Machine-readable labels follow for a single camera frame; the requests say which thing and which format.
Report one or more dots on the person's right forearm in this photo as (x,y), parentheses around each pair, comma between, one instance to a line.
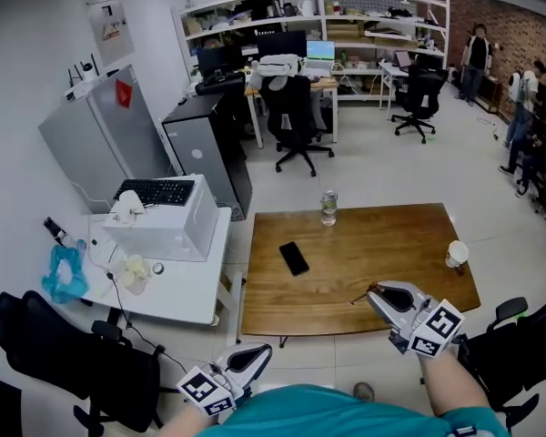
(452,387)

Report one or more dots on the black smartphone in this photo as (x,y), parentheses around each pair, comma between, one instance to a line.
(294,258)

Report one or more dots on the black computer cabinet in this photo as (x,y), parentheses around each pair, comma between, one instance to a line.
(209,153)

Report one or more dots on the white shelving unit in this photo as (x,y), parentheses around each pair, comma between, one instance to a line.
(320,16)

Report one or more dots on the black swivel office chair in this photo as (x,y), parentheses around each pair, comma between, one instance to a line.
(419,100)
(293,116)

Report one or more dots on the roll of tape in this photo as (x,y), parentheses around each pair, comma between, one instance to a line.
(158,269)

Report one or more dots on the black bottle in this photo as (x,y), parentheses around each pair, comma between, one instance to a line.
(54,228)

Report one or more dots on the clear plastic bottle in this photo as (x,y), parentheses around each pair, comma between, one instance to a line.
(329,210)

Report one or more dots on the white cup container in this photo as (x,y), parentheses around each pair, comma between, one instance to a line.
(456,252)

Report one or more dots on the person's left forearm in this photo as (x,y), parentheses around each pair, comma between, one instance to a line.
(184,428)

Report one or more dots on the white jacket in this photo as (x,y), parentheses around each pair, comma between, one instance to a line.
(280,67)

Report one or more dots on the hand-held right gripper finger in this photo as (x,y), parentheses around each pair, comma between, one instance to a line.
(407,288)
(380,305)

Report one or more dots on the open laptop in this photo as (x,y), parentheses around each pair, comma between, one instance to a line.
(320,53)

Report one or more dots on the small brown spoon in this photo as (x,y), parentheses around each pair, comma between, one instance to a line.
(360,297)

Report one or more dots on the grey refrigerator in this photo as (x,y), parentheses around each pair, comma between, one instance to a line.
(95,139)

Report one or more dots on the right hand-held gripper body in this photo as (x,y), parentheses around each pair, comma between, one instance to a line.
(430,330)

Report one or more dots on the black office chair green accent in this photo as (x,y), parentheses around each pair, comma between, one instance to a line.
(523,358)

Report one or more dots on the white router with antennas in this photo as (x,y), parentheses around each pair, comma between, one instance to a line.
(85,73)

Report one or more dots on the black computer monitor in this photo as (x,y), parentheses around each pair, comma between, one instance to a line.
(282,44)
(218,59)

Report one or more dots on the wooden desk white legs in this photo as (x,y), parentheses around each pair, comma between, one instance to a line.
(328,84)

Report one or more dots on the blue plastic bag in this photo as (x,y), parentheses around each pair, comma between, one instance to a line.
(64,276)

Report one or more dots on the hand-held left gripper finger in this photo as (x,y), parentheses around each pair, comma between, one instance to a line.
(239,353)
(259,367)

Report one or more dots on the white plastic box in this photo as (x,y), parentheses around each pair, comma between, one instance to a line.
(168,232)

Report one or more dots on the stack of white cups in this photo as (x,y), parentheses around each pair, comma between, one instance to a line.
(134,273)

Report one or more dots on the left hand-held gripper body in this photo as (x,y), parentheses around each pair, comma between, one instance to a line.
(209,392)

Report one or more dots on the white wall poster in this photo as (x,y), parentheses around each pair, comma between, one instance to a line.
(110,30)

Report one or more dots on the white paper bag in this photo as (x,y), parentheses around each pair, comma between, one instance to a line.
(129,204)

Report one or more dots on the person's teal shirt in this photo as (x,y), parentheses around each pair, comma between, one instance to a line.
(327,414)

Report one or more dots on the person's brown shoe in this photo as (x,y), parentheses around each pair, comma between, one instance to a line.
(364,392)

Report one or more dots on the black keyboard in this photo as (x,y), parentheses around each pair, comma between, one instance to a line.
(157,191)

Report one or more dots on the black mesh office chair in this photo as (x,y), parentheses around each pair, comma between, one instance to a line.
(68,358)

